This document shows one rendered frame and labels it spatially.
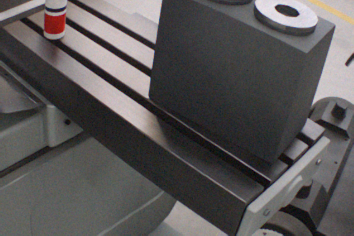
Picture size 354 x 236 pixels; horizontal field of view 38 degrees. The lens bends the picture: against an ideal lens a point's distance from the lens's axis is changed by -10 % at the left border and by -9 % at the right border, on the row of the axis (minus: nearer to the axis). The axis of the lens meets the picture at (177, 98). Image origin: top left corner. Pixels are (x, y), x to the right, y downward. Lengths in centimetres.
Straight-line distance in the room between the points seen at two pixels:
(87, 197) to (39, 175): 22
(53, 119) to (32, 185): 16
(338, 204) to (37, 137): 71
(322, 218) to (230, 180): 55
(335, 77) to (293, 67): 222
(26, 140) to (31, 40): 18
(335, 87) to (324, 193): 159
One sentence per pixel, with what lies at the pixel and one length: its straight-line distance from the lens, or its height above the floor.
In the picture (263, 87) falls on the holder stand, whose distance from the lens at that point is 73.
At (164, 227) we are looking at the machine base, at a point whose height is 20.
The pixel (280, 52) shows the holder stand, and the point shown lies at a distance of 69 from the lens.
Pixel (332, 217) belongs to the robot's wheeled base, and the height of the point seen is 57.
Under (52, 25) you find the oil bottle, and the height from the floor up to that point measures 96.
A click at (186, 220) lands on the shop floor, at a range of 192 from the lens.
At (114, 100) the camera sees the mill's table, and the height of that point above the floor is 93.
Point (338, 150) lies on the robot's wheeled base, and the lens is 142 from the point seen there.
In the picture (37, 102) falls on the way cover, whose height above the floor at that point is 86.
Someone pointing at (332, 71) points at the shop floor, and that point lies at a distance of 295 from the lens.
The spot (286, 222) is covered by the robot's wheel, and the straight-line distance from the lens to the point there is 118.
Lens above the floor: 144
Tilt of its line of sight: 36 degrees down
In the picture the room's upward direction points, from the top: 10 degrees clockwise
